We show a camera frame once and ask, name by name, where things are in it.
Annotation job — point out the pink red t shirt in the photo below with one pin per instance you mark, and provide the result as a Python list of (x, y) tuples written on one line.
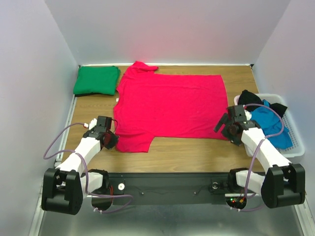
[(159, 105)]

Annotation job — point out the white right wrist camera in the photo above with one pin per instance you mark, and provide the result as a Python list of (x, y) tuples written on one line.
[(247, 113)]

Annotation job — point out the aluminium frame rail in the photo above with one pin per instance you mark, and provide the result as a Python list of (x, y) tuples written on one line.
[(38, 214), (306, 219)]

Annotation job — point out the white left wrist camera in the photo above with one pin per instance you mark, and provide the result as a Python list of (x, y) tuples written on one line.
[(91, 124)]

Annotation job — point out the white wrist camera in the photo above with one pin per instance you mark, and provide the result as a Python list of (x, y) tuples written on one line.
[(91, 124), (247, 113)]

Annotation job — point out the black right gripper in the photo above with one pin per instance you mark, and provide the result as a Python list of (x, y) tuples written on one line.
[(222, 123)]

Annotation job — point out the black t shirt in basket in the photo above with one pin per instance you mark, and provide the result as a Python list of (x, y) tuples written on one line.
[(248, 97)]

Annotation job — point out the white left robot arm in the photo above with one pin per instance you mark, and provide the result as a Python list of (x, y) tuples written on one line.
[(66, 185)]

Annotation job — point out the folded green t shirt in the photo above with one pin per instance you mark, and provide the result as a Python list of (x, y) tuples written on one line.
[(96, 80)]

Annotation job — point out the blue t shirt in basket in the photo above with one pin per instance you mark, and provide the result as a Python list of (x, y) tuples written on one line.
[(271, 124)]

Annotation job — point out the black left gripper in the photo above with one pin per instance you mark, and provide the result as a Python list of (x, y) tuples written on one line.
[(114, 141)]

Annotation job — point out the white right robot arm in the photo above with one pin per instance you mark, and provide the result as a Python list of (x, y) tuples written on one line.
[(283, 183)]

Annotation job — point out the aluminium frame rail right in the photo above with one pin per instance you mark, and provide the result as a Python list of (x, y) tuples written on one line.
[(306, 219)]

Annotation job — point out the aluminium frame rail left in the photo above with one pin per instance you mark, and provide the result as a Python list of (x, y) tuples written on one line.
[(38, 214)]

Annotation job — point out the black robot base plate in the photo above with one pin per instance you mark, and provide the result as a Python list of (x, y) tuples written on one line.
[(172, 188)]

